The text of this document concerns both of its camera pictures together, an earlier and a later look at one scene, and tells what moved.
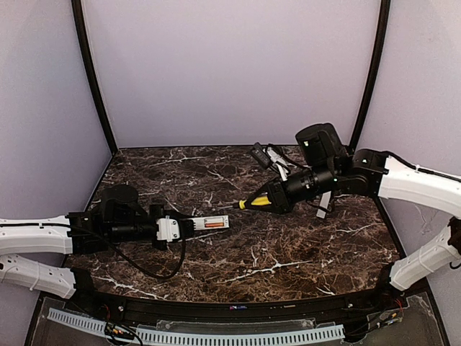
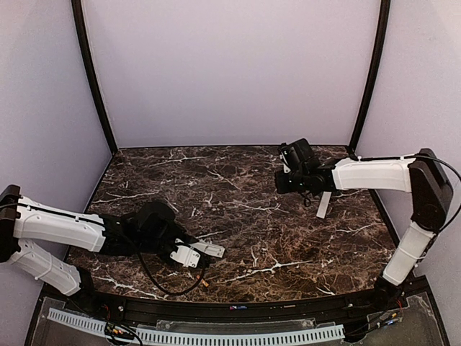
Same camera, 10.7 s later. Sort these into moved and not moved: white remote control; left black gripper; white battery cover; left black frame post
Moved: left black gripper; white remote control
Not moved: white battery cover; left black frame post
